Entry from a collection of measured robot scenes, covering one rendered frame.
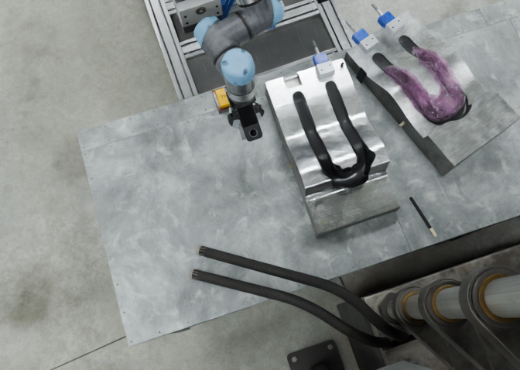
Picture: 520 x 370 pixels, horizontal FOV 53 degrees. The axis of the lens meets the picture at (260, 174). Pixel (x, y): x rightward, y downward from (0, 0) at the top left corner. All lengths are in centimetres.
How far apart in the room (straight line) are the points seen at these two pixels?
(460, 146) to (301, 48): 109
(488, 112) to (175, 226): 101
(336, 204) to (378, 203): 12
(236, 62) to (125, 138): 64
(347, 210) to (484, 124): 48
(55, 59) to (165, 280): 162
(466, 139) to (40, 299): 191
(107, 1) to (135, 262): 172
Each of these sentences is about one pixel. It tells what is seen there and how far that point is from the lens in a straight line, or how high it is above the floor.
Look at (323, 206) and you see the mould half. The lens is 156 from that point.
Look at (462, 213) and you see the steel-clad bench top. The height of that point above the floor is 80.
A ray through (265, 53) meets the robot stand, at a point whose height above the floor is 21.
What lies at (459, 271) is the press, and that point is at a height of 79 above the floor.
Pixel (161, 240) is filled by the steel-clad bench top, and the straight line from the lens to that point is 163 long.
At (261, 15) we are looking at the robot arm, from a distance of 131.
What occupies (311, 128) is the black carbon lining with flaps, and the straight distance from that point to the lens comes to 161.
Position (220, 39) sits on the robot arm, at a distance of 128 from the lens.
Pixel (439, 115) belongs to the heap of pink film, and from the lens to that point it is 168.
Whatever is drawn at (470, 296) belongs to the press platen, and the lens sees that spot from 90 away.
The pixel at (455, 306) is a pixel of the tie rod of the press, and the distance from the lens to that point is 102.
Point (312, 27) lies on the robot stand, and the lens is 255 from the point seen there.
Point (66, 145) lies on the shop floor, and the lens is 271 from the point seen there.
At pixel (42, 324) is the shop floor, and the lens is 259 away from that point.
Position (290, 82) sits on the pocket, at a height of 86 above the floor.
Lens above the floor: 238
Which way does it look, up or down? 74 degrees down
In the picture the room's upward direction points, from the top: 5 degrees counter-clockwise
